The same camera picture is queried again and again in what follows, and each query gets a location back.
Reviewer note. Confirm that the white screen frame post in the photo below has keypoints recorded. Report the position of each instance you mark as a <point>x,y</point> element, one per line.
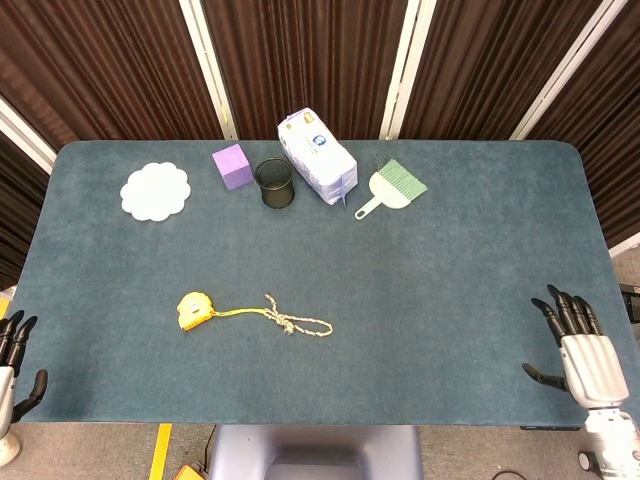
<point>627,245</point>
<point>211,75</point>
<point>25,132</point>
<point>565,75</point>
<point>404,75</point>

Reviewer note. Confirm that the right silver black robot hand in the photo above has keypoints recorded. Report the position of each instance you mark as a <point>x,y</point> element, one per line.
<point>592,367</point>

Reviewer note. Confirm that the green bristle hand brush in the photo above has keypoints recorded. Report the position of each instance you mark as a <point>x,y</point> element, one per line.
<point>392,190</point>

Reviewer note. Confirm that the purple foam cube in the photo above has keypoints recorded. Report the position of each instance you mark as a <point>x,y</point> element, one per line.
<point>232,167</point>

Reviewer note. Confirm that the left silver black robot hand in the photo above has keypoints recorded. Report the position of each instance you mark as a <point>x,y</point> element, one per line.
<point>6,385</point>

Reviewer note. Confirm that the black mesh pen cup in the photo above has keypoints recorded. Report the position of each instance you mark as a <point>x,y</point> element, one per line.
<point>276,192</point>

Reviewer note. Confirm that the white purple tissue pack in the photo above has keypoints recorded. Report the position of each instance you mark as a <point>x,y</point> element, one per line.
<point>317,155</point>

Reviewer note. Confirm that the black table control panel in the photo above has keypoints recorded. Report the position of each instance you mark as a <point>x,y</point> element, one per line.
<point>550,427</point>

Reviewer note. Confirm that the white scalloped round coaster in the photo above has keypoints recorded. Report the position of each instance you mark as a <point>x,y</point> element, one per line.
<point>156,191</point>

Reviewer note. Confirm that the teal felt table mat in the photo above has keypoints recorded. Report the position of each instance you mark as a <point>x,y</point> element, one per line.
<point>320,260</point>

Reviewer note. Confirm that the yellow floor tape strip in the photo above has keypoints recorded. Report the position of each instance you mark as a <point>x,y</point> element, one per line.
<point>161,450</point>
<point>3,306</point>

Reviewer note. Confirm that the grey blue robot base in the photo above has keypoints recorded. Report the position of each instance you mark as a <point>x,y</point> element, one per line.
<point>240,450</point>

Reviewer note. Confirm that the brown pleated screen panel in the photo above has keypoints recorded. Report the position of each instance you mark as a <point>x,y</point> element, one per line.
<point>305,50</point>
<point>475,65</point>
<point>615,125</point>
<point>15,215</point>
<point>100,65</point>

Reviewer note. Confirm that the black device beside table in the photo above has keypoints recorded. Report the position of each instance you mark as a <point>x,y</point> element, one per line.
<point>632,302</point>

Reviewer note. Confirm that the yellow tape measure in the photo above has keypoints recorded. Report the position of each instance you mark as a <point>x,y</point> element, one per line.
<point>195,312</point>

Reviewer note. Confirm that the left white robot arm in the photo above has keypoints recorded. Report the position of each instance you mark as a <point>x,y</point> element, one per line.
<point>7,448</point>

